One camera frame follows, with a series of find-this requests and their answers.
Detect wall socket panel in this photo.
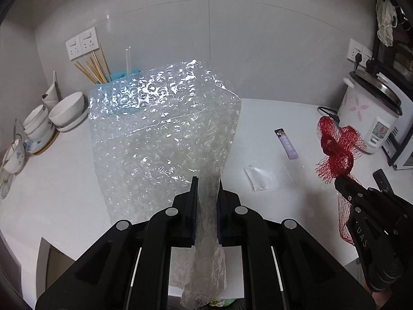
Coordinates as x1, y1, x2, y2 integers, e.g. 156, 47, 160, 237
65, 27, 99, 61
346, 38, 372, 68

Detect wooden chopsticks bundle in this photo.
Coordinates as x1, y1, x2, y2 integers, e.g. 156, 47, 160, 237
74, 45, 111, 84

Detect blue chopstick holder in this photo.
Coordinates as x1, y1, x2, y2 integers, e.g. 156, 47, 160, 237
88, 69, 140, 112

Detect black power cord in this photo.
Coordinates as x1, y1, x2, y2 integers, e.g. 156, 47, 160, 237
317, 105, 341, 125

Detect purple sachet packet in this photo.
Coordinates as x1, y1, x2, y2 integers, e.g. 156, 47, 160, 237
274, 128, 298, 160

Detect white microwave oven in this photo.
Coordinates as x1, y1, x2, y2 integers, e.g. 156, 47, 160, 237
380, 74, 412, 170

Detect person right hand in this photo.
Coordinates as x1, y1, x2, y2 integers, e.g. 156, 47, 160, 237
356, 257, 413, 310

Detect white bowl on plate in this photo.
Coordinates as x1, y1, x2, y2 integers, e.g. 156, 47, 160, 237
49, 92, 89, 132

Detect left wall socket panel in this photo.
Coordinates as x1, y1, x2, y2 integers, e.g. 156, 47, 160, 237
65, 27, 99, 61

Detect stacked white bowls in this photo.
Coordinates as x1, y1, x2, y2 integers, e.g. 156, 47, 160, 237
23, 104, 59, 155

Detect white rice cooker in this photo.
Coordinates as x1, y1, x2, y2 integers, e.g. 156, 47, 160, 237
337, 69, 402, 155

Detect clear bubble wrap sheet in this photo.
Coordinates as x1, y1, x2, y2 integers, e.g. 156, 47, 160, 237
89, 60, 242, 309

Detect patterned small bowl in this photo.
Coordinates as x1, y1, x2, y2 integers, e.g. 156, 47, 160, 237
2, 134, 25, 174

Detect red mesh net bag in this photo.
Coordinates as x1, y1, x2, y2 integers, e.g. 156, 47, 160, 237
315, 115, 368, 245

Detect yellow snack packet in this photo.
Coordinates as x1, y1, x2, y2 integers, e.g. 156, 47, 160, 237
209, 299, 236, 308

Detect hanging white cloth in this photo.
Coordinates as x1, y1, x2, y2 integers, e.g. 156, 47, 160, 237
376, 0, 398, 47

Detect right wall socket panel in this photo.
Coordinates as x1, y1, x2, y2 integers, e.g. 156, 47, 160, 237
346, 38, 372, 68

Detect clear small plastic bag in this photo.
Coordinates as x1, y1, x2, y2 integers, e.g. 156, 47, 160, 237
244, 165, 279, 191

